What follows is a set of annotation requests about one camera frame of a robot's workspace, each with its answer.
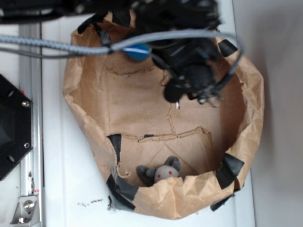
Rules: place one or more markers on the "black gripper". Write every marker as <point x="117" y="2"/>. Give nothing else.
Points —
<point x="187" y="62"/>

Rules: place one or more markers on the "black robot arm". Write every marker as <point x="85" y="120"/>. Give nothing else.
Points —
<point x="179" y="33"/>

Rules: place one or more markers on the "blue foam ball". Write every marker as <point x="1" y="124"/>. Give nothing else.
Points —
<point x="138" y="52"/>

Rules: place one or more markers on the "brown paper bag tray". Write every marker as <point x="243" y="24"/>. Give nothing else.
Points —
<point x="119" y="105"/>

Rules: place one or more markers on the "grey plush mouse toy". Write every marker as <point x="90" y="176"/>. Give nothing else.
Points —
<point x="150" y="176"/>

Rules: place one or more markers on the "aluminium extrusion rail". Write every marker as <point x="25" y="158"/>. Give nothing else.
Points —
<point x="31" y="166"/>

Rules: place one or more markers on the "black octagonal mount plate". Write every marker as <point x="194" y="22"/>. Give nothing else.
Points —
<point x="15" y="127"/>

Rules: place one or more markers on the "silver corner bracket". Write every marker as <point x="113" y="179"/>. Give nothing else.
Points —
<point x="27" y="212"/>

